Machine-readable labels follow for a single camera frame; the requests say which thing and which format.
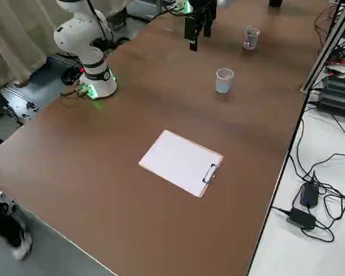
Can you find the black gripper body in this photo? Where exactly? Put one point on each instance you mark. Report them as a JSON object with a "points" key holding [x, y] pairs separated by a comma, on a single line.
{"points": [[202, 8]]}

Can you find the purple pen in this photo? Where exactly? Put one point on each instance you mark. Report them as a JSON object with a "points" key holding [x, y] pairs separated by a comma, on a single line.
{"points": [[252, 36]]}

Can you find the translucent pink cup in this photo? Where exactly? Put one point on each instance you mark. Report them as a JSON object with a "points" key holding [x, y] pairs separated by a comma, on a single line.
{"points": [[250, 43]]}

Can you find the translucent blue cup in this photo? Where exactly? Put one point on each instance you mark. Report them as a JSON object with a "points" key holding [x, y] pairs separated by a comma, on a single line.
{"points": [[224, 84]]}

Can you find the white clipboard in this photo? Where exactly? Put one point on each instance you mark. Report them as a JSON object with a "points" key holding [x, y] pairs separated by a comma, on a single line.
{"points": [[178, 161]]}

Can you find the black vase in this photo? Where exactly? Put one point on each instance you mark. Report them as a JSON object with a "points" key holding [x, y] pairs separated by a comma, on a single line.
{"points": [[275, 3]]}

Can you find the black ribbed device box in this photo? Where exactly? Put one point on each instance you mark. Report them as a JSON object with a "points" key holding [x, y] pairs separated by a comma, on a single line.
{"points": [[337, 95]]}

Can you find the beige curtain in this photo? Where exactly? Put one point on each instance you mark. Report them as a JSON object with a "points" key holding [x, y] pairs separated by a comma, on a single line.
{"points": [[17, 28]]}

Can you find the black power adapter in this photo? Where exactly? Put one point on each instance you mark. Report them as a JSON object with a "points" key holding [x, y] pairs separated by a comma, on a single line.
{"points": [[301, 218], [309, 195]]}

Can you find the white desk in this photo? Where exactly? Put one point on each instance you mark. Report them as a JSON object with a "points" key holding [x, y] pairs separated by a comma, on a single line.
{"points": [[276, 253]]}

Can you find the aluminium profile post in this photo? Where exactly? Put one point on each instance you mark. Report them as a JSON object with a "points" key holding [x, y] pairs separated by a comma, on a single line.
{"points": [[325, 49]]}

